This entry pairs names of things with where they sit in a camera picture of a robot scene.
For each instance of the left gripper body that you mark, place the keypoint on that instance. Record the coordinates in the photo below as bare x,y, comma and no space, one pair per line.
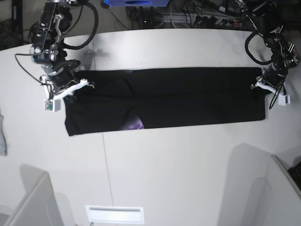
272,77

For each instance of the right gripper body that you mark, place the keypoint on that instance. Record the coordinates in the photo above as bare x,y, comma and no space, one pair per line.
60,77

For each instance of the black T-shirt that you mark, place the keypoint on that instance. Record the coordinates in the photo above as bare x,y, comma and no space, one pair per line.
163,98

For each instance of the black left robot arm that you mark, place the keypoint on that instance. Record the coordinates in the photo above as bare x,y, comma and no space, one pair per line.
269,25

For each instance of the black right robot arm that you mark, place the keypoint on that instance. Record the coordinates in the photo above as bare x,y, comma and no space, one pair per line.
48,48

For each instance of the grey cloth at left edge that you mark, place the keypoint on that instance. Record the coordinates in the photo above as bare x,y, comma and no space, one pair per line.
3,144

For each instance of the power strip with plugs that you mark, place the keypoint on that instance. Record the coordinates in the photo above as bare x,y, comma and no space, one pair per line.
212,21

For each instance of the blue box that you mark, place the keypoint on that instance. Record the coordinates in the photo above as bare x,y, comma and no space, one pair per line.
147,3

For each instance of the black keyboard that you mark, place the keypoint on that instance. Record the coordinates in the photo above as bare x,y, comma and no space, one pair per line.
295,173

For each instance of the white bin right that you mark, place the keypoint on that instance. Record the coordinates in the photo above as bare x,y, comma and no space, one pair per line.
273,200

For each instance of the white bin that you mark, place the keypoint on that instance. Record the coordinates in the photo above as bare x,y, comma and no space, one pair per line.
273,200
40,205

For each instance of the white bin left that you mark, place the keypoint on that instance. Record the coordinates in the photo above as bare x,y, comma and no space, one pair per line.
40,205

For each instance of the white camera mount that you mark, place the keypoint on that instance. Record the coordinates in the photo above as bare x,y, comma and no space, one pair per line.
54,94
280,95

